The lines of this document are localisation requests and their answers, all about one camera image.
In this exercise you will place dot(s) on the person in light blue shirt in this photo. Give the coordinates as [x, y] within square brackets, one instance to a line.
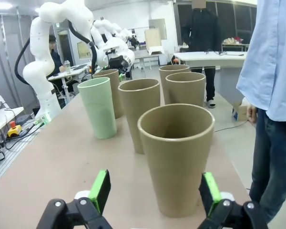
[276, 71]

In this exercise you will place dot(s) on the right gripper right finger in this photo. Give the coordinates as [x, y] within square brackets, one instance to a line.
[211, 190]

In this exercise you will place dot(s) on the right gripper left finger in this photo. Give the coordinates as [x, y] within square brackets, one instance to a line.
[101, 190]

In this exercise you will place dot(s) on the small cardboard box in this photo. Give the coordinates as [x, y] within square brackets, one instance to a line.
[238, 113]

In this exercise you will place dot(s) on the person in black jacket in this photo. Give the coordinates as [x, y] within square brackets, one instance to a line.
[202, 35]

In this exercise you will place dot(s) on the white office desk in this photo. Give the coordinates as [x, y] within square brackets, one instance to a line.
[71, 71]

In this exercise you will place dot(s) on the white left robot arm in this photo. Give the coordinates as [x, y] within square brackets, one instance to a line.
[38, 43]

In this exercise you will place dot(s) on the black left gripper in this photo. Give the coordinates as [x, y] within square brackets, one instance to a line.
[118, 63]

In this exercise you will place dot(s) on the seated person in dark clothes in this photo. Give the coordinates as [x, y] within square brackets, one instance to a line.
[54, 59]

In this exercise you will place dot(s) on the white and wooden cabinet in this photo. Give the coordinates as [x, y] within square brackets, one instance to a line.
[155, 35]

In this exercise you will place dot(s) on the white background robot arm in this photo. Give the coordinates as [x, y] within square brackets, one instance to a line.
[105, 26]

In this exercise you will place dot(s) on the white table with round corner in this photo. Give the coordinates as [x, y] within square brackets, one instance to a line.
[205, 57]

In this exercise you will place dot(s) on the person's left hand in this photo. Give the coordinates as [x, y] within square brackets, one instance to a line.
[251, 114]

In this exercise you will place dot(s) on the tall pale green cup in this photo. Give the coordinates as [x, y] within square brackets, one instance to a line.
[97, 109]

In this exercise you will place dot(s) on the yellow emergency stop button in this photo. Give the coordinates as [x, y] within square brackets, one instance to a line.
[14, 130]

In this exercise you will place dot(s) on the tall brown cup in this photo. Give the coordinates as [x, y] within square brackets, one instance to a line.
[184, 95]
[135, 114]
[176, 167]
[114, 95]
[174, 69]

